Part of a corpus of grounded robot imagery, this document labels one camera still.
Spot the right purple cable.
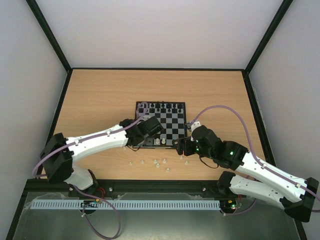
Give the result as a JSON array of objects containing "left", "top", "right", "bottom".
[{"left": 187, "top": 105, "right": 320, "bottom": 216}]

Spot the black and silver chessboard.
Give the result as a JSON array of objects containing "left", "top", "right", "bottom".
[{"left": 133, "top": 101, "right": 188, "bottom": 149}]

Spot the black aluminium frame rail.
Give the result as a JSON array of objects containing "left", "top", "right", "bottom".
[{"left": 23, "top": 179, "right": 238, "bottom": 200}]

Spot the left controller circuit board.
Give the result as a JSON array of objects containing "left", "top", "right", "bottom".
[{"left": 79, "top": 198, "right": 103, "bottom": 209}]

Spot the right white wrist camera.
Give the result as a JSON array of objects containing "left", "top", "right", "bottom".
[{"left": 187, "top": 121, "right": 201, "bottom": 132}]

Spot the clear plastic sheet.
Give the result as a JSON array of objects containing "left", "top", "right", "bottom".
[{"left": 13, "top": 192, "right": 299, "bottom": 240}]

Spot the controller circuit board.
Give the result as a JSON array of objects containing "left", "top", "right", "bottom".
[
  {"left": 219, "top": 198, "right": 243, "bottom": 211},
  {"left": 79, "top": 198, "right": 103, "bottom": 209}
]

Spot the light blue slotted cable duct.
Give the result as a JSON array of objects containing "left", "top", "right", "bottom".
[{"left": 30, "top": 199, "right": 221, "bottom": 211}]

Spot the right controller circuit board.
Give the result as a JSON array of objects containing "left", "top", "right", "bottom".
[{"left": 219, "top": 198, "right": 243, "bottom": 211}]

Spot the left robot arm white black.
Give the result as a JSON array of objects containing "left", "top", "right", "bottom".
[{"left": 40, "top": 116, "right": 163, "bottom": 195}]

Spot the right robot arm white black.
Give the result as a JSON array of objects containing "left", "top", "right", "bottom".
[{"left": 172, "top": 121, "right": 319, "bottom": 223}]

